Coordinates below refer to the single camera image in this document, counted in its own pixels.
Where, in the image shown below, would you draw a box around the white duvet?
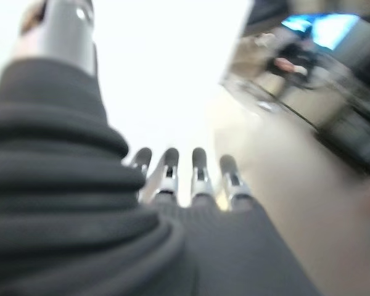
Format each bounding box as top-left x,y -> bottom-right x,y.
0,0 -> 255,207

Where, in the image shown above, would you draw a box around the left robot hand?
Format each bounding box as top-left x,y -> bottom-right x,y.
0,0 -> 323,296

